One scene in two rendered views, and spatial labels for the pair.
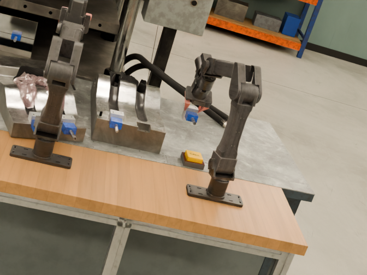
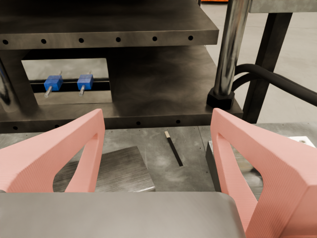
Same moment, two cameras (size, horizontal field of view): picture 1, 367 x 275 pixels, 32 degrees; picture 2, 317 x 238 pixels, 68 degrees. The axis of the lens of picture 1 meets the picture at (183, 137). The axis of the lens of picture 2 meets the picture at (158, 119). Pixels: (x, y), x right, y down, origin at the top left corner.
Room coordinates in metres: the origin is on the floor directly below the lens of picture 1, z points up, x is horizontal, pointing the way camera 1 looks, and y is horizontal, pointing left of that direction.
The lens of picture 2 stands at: (2.17, 0.48, 1.27)
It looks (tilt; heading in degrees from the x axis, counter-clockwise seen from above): 38 degrees down; 12
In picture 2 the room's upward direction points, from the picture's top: straight up
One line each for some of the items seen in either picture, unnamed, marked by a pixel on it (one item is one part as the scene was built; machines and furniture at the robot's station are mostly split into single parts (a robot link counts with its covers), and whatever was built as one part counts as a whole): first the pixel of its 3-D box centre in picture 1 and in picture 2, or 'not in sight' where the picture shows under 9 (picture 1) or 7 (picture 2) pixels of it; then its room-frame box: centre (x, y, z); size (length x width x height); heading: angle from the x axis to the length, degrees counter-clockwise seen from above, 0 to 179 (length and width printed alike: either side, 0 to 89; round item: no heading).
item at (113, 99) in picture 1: (127, 95); not in sight; (2.39, 0.26, 0.92); 0.35 x 0.16 x 0.09; 15
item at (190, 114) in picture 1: (191, 117); not in sight; (2.33, -0.01, 0.93); 0.13 x 0.05 x 0.05; 15
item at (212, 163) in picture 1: (221, 169); not in sight; (2.01, -0.16, 0.90); 0.09 x 0.06 x 0.06; 117
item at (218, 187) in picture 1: (217, 186); not in sight; (2.00, -0.16, 0.84); 0.20 x 0.07 x 0.08; 102
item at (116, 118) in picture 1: (116, 124); not in sight; (2.13, 0.25, 0.89); 0.13 x 0.05 x 0.05; 15
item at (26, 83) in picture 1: (39, 86); not in sight; (2.24, 0.57, 0.90); 0.26 x 0.18 x 0.08; 32
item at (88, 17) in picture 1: (74, 22); not in sight; (2.15, 0.48, 1.20); 0.10 x 0.07 x 0.07; 102
